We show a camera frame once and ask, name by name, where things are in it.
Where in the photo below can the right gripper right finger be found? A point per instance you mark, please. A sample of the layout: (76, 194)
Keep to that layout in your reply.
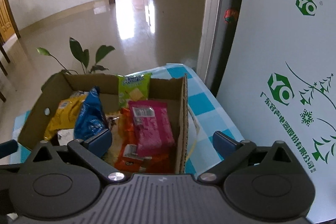
(234, 153)

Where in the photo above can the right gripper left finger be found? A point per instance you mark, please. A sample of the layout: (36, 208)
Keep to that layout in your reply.
(89, 153)

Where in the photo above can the silver foil snack packet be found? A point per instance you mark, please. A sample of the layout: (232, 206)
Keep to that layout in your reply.
(65, 136)

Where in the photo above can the blue snack bag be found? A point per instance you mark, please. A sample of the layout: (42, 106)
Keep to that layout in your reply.
(91, 119)

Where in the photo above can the orange snack bag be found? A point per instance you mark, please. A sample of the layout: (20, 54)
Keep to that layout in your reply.
(128, 159)

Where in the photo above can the yellow snack packet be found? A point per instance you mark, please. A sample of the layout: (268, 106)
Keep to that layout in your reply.
(65, 116)

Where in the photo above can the purple pink snack packet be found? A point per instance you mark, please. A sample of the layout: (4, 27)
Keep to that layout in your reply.
(152, 127)

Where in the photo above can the green snack packet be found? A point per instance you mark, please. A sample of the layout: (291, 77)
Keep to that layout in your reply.
(133, 88)

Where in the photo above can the beige snack packet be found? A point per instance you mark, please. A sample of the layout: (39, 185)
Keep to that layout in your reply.
(115, 124)

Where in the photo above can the blue checkered tablecloth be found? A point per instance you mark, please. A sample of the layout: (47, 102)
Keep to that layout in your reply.
(206, 116)

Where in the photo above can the white cardboard milk box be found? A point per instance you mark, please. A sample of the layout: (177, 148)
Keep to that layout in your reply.
(60, 86)

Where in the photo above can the green potted plant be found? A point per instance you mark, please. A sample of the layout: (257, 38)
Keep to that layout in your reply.
(82, 56)

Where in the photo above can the dark wooden chair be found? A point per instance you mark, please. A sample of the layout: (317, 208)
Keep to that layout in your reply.
(3, 52)

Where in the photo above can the wooden door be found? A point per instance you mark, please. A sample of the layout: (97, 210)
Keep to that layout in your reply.
(8, 24)

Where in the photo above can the silver refrigerator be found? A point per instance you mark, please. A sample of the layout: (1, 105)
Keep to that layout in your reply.
(197, 33)

